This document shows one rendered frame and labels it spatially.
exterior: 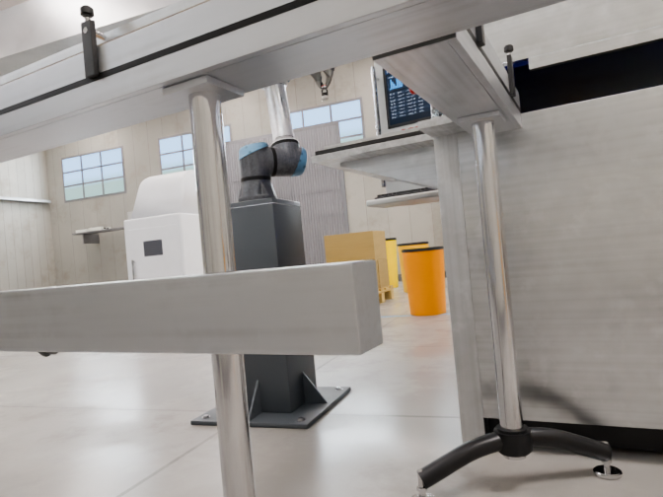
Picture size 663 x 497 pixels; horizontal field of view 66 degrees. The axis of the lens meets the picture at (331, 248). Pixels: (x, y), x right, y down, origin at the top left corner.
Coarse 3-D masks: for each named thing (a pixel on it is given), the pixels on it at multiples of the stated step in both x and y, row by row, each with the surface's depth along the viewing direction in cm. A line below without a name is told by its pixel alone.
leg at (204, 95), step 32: (192, 96) 78; (224, 96) 81; (192, 128) 79; (224, 160) 79; (224, 192) 79; (224, 224) 78; (224, 256) 78; (224, 384) 77; (224, 416) 77; (224, 448) 77; (224, 480) 78
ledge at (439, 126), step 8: (424, 120) 128; (432, 120) 127; (440, 120) 126; (448, 120) 125; (424, 128) 129; (432, 128) 129; (440, 128) 130; (448, 128) 131; (456, 128) 132; (432, 136) 139
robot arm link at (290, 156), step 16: (272, 96) 205; (272, 112) 204; (288, 112) 206; (272, 128) 204; (288, 128) 203; (272, 144) 201; (288, 144) 199; (288, 160) 197; (304, 160) 200; (288, 176) 203
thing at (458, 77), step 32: (480, 32) 82; (384, 64) 77; (416, 64) 78; (448, 64) 79; (480, 64) 85; (512, 64) 115; (448, 96) 96; (480, 96) 98; (512, 96) 115; (512, 128) 130
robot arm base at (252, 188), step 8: (256, 176) 192; (264, 176) 194; (248, 184) 192; (256, 184) 191; (264, 184) 193; (240, 192) 196; (248, 192) 191; (256, 192) 190; (264, 192) 192; (272, 192) 194; (240, 200) 193; (248, 200) 190
